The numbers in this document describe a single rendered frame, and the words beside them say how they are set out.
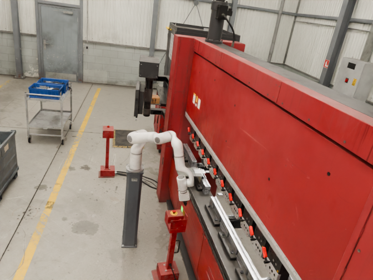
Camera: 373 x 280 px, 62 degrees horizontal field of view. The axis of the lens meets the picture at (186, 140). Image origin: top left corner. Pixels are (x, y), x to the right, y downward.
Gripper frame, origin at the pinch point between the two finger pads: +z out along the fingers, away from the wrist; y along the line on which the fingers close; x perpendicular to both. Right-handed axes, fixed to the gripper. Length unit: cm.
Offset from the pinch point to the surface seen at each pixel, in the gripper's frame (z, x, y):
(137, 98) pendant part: -60, 137, -54
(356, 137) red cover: -129, -118, 88
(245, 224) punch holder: -30, -64, 48
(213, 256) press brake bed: 13, -53, 22
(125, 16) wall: -84, 750, -171
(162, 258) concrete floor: 85, 9, -36
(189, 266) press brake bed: 86, -3, -6
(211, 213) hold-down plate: 4.0, -12.2, 23.9
